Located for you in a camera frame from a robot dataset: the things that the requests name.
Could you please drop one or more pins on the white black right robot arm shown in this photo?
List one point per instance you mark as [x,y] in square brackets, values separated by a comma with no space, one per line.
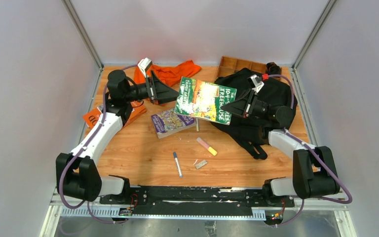
[313,170]

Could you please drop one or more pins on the purple paperback book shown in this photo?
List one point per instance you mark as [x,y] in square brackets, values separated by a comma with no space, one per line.
[168,122]

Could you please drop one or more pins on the orange cloth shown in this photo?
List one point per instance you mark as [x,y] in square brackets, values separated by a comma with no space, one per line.
[172,75]

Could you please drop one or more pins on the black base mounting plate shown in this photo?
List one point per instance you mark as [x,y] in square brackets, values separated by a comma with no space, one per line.
[183,201]

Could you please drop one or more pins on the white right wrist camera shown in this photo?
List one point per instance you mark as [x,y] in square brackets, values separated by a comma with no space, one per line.
[256,83]

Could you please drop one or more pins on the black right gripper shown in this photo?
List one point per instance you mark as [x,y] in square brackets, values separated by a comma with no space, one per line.
[245,106]

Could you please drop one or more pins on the wooden compartment tray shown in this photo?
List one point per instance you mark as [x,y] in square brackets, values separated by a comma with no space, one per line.
[231,65]

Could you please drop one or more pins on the pink yellow highlighter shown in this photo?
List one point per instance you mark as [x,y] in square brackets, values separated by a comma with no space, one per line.
[204,144]

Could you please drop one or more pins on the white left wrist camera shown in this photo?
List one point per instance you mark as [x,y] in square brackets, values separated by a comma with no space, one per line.
[144,65]

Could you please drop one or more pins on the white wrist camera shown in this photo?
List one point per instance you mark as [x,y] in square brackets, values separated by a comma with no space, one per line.
[144,65]
[256,83]

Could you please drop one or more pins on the black student backpack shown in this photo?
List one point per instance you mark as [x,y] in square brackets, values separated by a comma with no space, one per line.
[251,133]

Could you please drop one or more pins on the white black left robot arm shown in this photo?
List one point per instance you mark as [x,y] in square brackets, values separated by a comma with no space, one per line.
[76,172]

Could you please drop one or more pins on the aluminium frame rail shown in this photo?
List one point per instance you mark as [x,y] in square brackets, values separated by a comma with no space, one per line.
[309,218]

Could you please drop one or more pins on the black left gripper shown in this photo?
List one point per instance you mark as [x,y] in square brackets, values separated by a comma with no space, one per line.
[153,90]

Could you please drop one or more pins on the green treehouse paperback book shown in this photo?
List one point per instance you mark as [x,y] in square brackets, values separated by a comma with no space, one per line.
[203,100]

